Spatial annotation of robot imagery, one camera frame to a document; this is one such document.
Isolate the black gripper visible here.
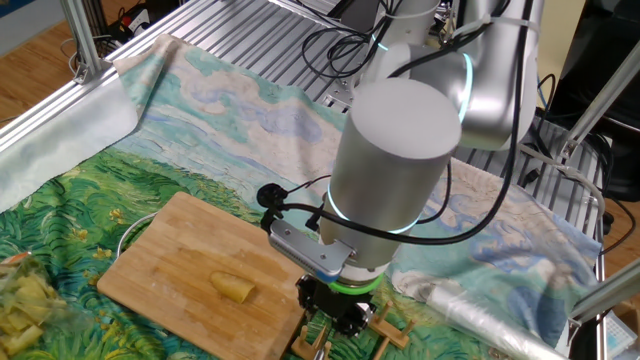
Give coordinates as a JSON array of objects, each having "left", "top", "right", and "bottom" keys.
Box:
[{"left": 295, "top": 275, "right": 378, "bottom": 338}]

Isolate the steel kitchen knife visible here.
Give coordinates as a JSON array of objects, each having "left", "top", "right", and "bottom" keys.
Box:
[{"left": 312, "top": 324, "right": 334, "bottom": 360}]

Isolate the wooden peg rack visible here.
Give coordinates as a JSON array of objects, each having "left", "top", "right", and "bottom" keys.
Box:
[{"left": 290, "top": 299, "right": 416, "bottom": 360}]

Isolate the peeled potato piece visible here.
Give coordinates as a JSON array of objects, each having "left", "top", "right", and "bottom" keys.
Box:
[{"left": 208, "top": 269, "right": 256, "bottom": 305}]

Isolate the clear plastic bag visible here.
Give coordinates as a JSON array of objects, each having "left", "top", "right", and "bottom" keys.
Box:
[{"left": 424, "top": 279, "right": 571, "bottom": 360}]

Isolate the wooden cutting board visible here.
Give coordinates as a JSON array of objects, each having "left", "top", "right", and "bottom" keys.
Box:
[{"left": 96, "top": 191, "right": 309, "bottom": 360}]

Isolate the painted landscape tablecloth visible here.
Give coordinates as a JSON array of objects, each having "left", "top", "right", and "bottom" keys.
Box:
[{"left": 0, "top": 33, "right": 604, "bottom": 360}]

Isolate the white box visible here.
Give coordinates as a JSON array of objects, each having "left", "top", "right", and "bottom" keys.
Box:
[{"left": 602, "top": 309, "right": 626, "bottom": 360}]

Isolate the bag of chopped potato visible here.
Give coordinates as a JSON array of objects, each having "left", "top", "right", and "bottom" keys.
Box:
[{"left": 0, "top": 252, "right": 91, "bottom": 360}]

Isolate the power strip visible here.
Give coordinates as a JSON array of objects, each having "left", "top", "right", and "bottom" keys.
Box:
[{"left": 117, "top": 4, "right": 151, "bottom": 39}]

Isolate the black monitor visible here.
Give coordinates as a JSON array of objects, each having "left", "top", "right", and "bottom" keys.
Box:
[{"left": 547, "top": 0, "right": 640, "bottom": 201}]

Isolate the green flange ring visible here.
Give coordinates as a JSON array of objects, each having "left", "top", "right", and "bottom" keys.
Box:
[{"left": 327, "top": 272, "right": 386, "bottom": 297}]

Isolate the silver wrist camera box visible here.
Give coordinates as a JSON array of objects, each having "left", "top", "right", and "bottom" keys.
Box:
[{"left": 268, "top": 219, "right": 359, "bottom": 285}]

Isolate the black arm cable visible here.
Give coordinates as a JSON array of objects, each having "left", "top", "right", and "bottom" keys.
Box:
[{"left": 256, "top": 0, "right": 539, "bottom": 247}]

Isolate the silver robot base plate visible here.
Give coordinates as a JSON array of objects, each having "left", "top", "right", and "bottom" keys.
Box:
[{"left": 322, "top": 77, "right": 361, "bottom": 114}]

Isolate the white wire loop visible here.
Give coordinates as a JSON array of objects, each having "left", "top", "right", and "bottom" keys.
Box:
[{"left": 115, "top": 210, "right": 160, "bottom": 261}]

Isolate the black table cable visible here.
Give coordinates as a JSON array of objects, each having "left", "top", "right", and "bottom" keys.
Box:
[{"left": 519, "top": 72, "right": 636, "bottom": 256}]

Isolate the aluminium frame beam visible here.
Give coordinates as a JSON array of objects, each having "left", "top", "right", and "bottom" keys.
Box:
[{"left": 567, "top": 259, "right": 640, "bottom": 326}]

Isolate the grey hose cable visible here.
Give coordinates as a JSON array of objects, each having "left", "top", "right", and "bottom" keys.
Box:
[{"left": 519, "top": 142, "right": 609, "bottom": 236}]

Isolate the aluminium frame post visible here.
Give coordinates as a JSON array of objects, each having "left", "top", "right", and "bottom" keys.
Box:
[
  {"left": 557, "top": 39, "right": 640, "bottom": 161},
  {"left": 59, "top": 0, "right": 109, "bottom": 84}
]

